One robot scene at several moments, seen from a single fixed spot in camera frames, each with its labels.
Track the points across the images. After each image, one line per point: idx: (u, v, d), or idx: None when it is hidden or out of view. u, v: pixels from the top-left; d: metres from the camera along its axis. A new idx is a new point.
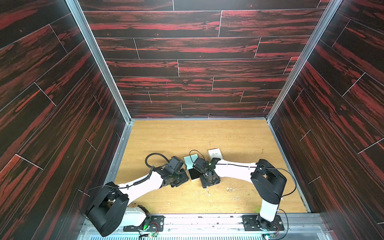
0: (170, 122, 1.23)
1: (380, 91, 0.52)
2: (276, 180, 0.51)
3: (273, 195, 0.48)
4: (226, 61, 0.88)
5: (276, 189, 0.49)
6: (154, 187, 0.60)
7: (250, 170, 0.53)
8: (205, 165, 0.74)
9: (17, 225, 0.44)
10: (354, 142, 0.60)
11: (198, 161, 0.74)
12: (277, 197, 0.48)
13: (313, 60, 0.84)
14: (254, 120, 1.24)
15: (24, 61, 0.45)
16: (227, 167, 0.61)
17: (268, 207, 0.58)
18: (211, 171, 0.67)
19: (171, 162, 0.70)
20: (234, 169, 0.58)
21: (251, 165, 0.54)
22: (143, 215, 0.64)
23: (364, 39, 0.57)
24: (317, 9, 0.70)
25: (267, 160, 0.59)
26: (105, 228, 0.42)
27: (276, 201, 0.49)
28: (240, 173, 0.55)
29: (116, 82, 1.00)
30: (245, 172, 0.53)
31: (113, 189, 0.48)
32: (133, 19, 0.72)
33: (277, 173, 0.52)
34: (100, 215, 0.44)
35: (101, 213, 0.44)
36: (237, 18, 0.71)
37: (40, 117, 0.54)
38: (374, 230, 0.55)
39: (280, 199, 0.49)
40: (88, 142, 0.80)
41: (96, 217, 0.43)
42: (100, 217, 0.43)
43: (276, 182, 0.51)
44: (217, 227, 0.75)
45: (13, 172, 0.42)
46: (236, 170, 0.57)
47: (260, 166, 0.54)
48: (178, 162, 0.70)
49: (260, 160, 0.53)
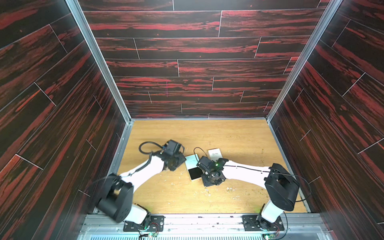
0: (170, 122, 1.23)
1: (380, 91, 0.52)
2: (290, 185, 0.49)
3: (288, 202, 0.45)
4: (226, 61, 0.88)
5: (291, 196, 0.47)
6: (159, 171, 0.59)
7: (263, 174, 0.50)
8: (210, 165, 0.70)
9: (17, 225, 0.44)
10: (354, 142, 0.60)
11: (202, 160, 0.70)
12: (291, 204, 0.46)
13: (313, 60, 0.84)
14: (254, 120, 1.24)
15: (24, 61, 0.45)
16: (237, 169, 0.58)
17: (272, 209, 0.58)
18: (218, 172, 0.63)
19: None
20: (244, 172, 0.55)
21: (265, 169, 0.51)
22: (144, 213, 0.65)
23: (364, 39, 0.57)
24: (317, 9, 0.70)
25: (281, 165, 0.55)
26: (118, 217, 0.45)
27: (291, 207, 0.46)
28: (251, 176, 0.53)
29: (116, 82, 1.00)
30: (258, 177, 0.51)
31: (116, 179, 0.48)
32: (133, 19, 0.72)
33: (291, 179, 0.49)
34: (109, 205, 0.45)
35: (111, 202, 0.45)
36: (237, 18, 0.71)
37: (40, 117, 0.54)
38: (374, 230, 0.55)
39: (294, 206, 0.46)
40: (88, 142, 0.80)
41: (106, 209, 0.45)
42: (111, 207, 0.45)
43: (290, 188, 0.48)
44: (217, 227, 0.75)
45: (13, 172, 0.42)
46: (246, 173, 0.54)
47: (273, 171, 0.52)
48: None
49: (275, 164, 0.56)
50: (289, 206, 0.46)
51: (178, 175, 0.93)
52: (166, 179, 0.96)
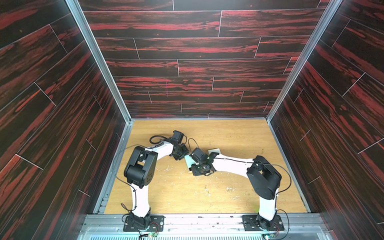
0: (169, 122, 1.23)
1: (380, 91, 0.52)
2: (272, 176, 0.53)
3: (268, 190, 0.49)
4: (226, 61, 0.88)
5: (271, 185, 0.51)
6: (166, 153, 0.70)
7: (246, 165, 0.54)
8: (203, 157, 0.74)
9: (17, 225, 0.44)
10: (354, 142, 0.60)
11: (196, 151, 0.74)
12: (270, 193, 0.49)
13: (313, 60, 0.84)
14: (254, 120, 1.24)
15: (24, 61, 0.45)
16: (225, 161, 0.62)
17: (266, 205, 0.59)
18: (209, 165, 0.68)
19: (174, 135, 0.83)
20: (232, 164, 0.59)
21: (249, 160, 0.56)
22: (146, 209, 0.67)
23: (364, 39, 0.57)
24: (317, 9, 0.70)
25: (264, 157, 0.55)
26: (145, 181, 0.54)
27: (270, 196, 0.50)
28: (238, 168, 0.56)
29: (116, 82, 1.00)
30: (242, 168, 0.55)
31: (142, 149, 0.57)
32: (133, 19, 0.72)
33: (273, 170, 0.53)
34: (137, 171, 0.54)
35: (138, 169, 0.55)
36: (237, 18, 0.71)
37: (40, 117, 0.54)
38: (374, 231, 0.55)
39: (274, 194, 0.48)
40: (88, 142, 0.80)
41: (135, 174, 0.54)
42: (138, 172, 0.54)
43: (271, 178, 0.52)
44: (217, 227, 0.75)
45: (13, 172, 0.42)
46: (233, 166, 0.58)
47: (256, 162, 0.55)
48: (180, 134, 0.84)
49: (258, 155, 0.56)
50: (269, 194, 0.50)
51: (178, 175, 0.93)
52: (166, 179, 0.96)
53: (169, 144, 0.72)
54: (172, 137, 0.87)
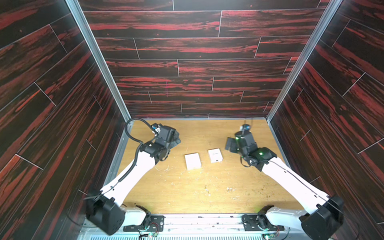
0: (169, 122, 1.23)
1: (380, 91, 0.52)
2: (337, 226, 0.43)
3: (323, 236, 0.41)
4: (226, 61, 0.88)
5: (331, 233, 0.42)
6: (148, 166, 0.53)
7: (317, 198, 0.43)
8: (252, 147, 0.60)
9: (17, 225, 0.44)
10: (354, 142, 0.60)
11: (247, 137, 0.58)
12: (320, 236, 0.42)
13: (313, 60, 0.84)
14: (254, 120, 1.24)
15: (24, 61, 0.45)
16: (285, 174, 0.49)
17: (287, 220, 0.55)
18: (257, 160, 0.55)
19: (161, 133, 0.60)
20: (293, 181, 0.47)
21: (321, 193, 0.43)
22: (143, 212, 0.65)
23: (364, 39, 0.57)
24: (317, 9, 0.70)
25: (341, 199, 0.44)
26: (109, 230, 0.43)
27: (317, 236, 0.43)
28: (299, 190, 0.45)
29: (116, 82, 1.00)
30: (307, 196, 0.44)
31: (97, 193, 0.42)
32: (133, 18, 0.72)
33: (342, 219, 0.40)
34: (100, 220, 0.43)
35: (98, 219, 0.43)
36: (237, 18, 0.72)
37: (40, 117, 0.54)
38: (374, 230, 0.55)
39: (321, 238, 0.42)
40: (88, 142, 0.80)
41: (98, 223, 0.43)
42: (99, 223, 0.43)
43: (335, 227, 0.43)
44: (217, 227, 0.75)
45: (13, 172, 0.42)
46: (294, 184, 0.47)
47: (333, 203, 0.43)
48: (167, 132, 0.60)
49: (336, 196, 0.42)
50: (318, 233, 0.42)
51: (178, 175, 0.93)
52: (166, 179, 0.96)
53: (144, 162, 0.51)
54: (158, 136, 0.61)
